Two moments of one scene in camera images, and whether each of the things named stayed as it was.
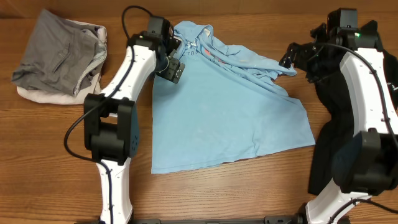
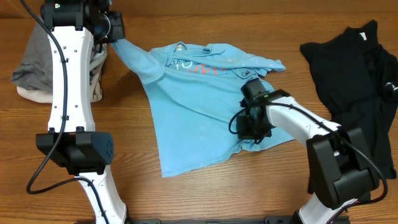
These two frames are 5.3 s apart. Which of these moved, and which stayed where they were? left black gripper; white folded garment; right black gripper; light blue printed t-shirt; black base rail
Moved: left black gripper; right black gripper; light blue printed t-shirt
Stayed: black base rail; white folded garment
